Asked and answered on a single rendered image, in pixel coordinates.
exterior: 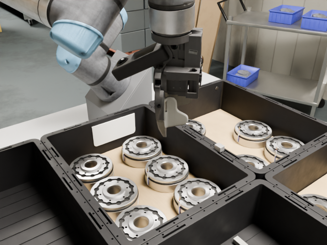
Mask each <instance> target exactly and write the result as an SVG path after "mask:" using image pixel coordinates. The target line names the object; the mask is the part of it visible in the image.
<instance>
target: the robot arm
mask: <svg viewBox="0 0 327 245"><path fill-rule="evenodd" d="M0 1H1V2H3V3H4V4H6V5H8V6H10V7H12V8H14V9H16V10H18V11H20V12H21V13H23V14H25V15H27V16H29V17H31V18H33V19H35V20H36V21H38V22H40V23H42V24H44V25H46V26H48V27H50V28H51V31H50V33H49V35H50V38H51V39H52V40H53V41H54V42H55V43H56V44H58V47H57V50H56V60H57V62H58V64H59V65H60V66H61V67H62V68H64V69H65V70H66V71H67V72H68V73H71V74H72V75H74V76H75V77H77V78H78V79H80V80H81V81H83V82H84V83H86V84H87V85H89V86H90V87H91V89H92V90H93V92H94V93H95V95H96V96H97V97H98V98H99V99H101V100H102V101H104V102H112V101H114V100H116V99H118V98H119V97H120V96H121V95H122V94H123V93H124V92H125V91H126V89H127V87H128V85H129V83H130V80H131V76H133V75H135V74H137V73H139V72H142V71H144V70H146V69H148V68H150V67H154V72H153V89H154V92H155V96H154V104H155V115H156V120H157V126H158V129H159V131H160V133H161V134H162V136H163V137H166V128H168V127H173V126H178V125H184V124H186V123H187V122H188V116H187V115H186V114H184V113H183V112H181V111H179V110H178V109H177V106H178V105H185V104H189V103H191V102H192V99H198V98H199V88H200V87H201V81H202V66H203V61H204V58H203V56H202V55H201V44H202V33H203V28H194V26H195V0H148V12H149V27H150V29H151V38H152V40H153V41H155V43H153V44H151V45H149V46H147V47H145V48H143V49H141V50H139V51H137V52H135V53H132V54H130V55H128V56H126V57H123V58H121V59H119V60H118V61H116V60H113V59H110V58H109V57H107V56H106V54H107V52H108V50H109V49H110V47H111V46H112V44H113V43H114V41H115V40H116V38H117V36H118V35H119V33H120V32H121V31H122V30H123V28H124V25H125V24H126V22H127V13H126V11H125V9H124V6H125V4H126V3H127V1H128V0H0ZM188 87H189V88H188Z"/></svg>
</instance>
